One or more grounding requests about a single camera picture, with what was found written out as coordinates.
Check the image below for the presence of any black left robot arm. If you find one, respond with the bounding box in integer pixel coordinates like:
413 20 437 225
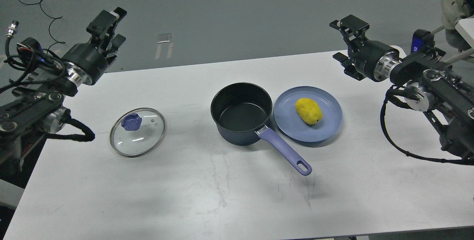
0 7 127 180

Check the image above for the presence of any black cable on floor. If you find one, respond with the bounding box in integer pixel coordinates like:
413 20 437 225
0 0 78 53

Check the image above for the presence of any glass lid purple knob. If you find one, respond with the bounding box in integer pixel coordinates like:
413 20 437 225
109 108 166 158

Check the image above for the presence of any blue round plate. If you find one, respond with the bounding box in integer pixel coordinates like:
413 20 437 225
274 86 343 143

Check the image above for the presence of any clear plastic piece on floor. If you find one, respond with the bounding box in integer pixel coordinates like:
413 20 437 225
156 33 172 44

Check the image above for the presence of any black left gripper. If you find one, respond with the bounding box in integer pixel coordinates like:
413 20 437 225
62 7 127 85

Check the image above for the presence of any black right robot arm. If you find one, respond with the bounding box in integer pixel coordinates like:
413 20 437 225
330 14 474 166

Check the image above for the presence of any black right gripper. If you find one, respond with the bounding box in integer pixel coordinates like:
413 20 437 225
330 14 400 82

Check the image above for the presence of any yellow potato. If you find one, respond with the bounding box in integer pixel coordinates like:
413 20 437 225
295 98 323 125

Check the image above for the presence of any dark blue saucepan purple handle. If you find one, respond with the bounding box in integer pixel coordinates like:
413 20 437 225
210 82 313 176

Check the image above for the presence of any white chair with cloth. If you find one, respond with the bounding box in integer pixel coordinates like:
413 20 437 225
434 0 474 64

